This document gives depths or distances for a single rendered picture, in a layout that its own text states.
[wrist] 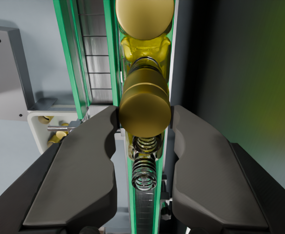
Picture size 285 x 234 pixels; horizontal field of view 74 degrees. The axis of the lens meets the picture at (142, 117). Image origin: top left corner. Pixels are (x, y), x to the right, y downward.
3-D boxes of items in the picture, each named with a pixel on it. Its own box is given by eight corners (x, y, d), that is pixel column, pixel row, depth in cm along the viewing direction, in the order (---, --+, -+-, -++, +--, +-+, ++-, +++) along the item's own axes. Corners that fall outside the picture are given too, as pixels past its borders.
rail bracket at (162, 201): (178, 180, 61) (186, 222, 49) (157, 180, 61) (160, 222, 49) (180, 172, 59) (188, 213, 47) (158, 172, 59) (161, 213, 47)
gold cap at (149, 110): (165, 107, 16) (171, 139, 13) (124, 107, 16) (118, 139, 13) (168, 67, 14) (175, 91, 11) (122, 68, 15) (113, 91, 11)
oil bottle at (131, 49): (159, 51, 39) (170, 95, 21) (132, 51, 39) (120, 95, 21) (160, 20, 36) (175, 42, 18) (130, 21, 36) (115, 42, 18)
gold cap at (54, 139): (54, 151, 63) (59, 142, 67) (59, 146, 62) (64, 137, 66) (44, 145, 62) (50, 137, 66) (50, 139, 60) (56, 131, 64)
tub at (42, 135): (114, 141, 68) (109, 159, 61) (52, 141, 69) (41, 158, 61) (109, 99, 59) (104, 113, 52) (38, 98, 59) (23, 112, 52)
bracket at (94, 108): (124, 104, 53) (121, 118, 47) (90, 104, 53) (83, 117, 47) (123, 93, 51) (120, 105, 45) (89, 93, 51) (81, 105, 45)
